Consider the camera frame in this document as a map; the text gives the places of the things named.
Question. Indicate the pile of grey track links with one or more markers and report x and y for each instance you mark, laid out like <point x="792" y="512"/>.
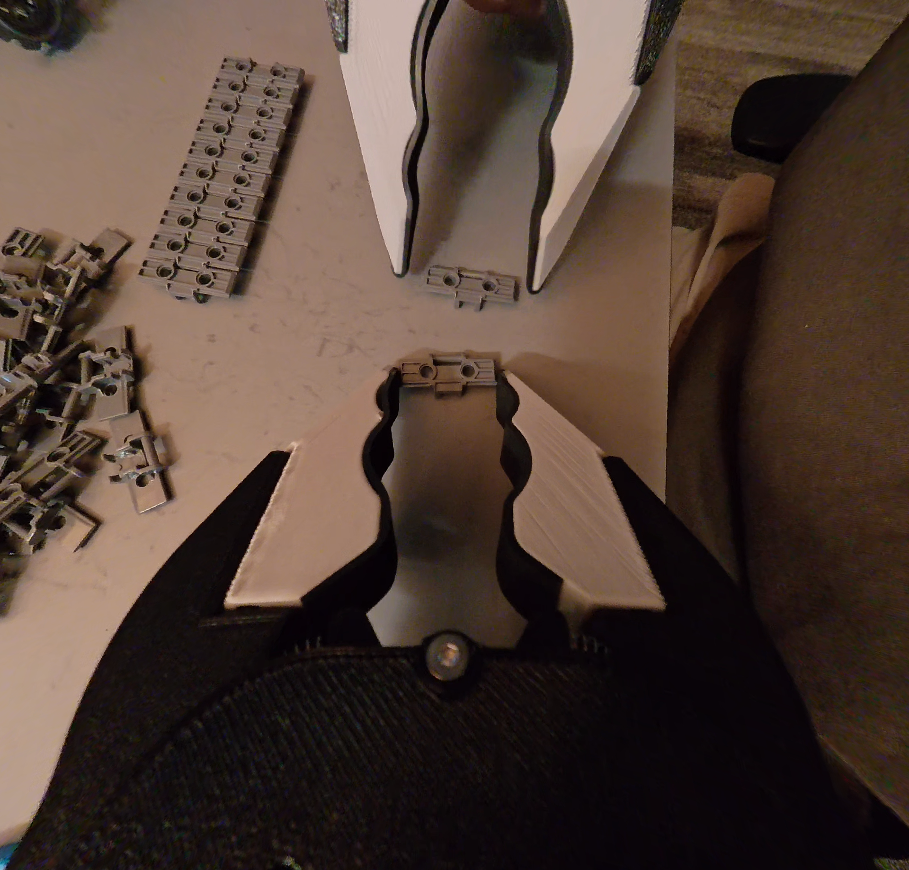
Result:
<point x="42" y="387"/>

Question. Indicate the assembled grey track strip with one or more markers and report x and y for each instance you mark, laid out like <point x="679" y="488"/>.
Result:
<point x="220" y="174"/>

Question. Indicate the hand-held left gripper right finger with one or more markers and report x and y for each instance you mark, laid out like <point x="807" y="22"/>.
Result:
<point x="589" y="522"/>

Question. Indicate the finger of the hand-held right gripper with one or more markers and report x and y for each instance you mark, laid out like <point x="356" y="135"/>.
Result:
<point x="603" y="67"/>
<point x="383" y="67"/>

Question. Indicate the person's grey clothing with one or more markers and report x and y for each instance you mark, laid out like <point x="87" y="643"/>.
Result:
<point x="831" y="387"/>

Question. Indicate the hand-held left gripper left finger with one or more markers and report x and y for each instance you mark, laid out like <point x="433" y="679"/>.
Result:
<point x="312" y="522"/>

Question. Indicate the person's beige trousers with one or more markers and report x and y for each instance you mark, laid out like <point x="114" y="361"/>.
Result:
<point x="731" y="245"/>

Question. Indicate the single grey track link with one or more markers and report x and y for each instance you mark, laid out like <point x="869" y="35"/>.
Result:
<point x="469" y="284"/>
<point x="444" y="371"/>

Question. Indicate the person's black shoe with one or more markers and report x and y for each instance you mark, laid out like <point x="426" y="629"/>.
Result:
<point x="781" y="117"/>

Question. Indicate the yellow black brick vehicle model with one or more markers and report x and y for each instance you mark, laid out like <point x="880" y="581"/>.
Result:
<point x="42" y="3"/>

